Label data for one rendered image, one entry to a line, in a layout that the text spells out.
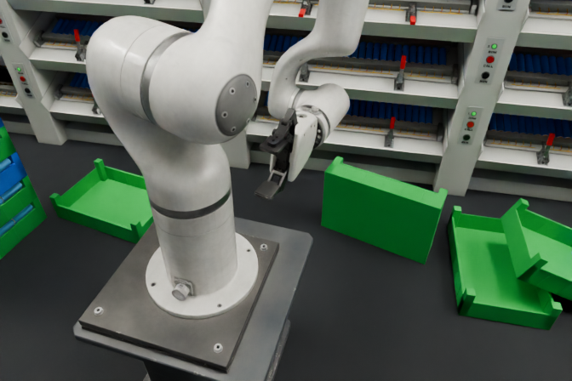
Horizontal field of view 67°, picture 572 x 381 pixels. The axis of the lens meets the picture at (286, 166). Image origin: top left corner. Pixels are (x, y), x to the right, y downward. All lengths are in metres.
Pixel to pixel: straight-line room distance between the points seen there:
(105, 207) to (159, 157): 0.85
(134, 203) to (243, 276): 0.71
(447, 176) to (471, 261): 0.28
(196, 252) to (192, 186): 0.12
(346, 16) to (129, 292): 0.60
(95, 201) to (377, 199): 0.85
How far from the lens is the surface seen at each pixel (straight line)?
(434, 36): 1.20
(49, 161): 1.71
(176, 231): 0.64
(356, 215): 1.19
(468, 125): 1.31
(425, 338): 1.10
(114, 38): 0.56
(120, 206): 1.41
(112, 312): 0.77
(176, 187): 0.58
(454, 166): 1.39
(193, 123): 0.47
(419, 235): 1.16
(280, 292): 0.77
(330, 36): 0.82
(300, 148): 0.73
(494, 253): 1.32
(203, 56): 0.47
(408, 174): 1.45
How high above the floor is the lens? 0.90
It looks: 38 degrees down
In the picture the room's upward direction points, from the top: straight up
